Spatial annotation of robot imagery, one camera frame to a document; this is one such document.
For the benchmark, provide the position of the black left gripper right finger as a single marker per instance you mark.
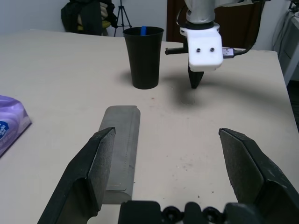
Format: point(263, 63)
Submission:
point(264, 186)

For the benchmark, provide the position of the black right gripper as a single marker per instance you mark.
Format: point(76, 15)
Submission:
point(175, 51)

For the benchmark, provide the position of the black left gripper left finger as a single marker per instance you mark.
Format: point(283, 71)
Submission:
point(77, 182)

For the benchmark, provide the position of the grey glasses case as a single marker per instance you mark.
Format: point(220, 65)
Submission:
point(126, 140)

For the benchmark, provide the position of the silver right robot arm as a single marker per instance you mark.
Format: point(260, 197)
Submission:
point(201, 11)

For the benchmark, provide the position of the black cup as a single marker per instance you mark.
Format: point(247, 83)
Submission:
point(144, 63)

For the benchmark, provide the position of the blue marker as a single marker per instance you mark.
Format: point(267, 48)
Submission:
point(143, 30)

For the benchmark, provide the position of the purple tissue pack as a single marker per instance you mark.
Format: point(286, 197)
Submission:
point(11, 121)

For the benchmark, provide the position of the black tripod stand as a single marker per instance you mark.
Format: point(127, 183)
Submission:
point(121, 11)

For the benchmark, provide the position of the wooden stool yellow-green seat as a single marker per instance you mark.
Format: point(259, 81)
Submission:
point(105, 24)

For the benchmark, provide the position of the white grey desk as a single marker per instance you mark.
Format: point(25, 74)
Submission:
point(292, 35)

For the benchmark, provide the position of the black jacket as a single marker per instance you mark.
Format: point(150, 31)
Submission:
point(88, 18)

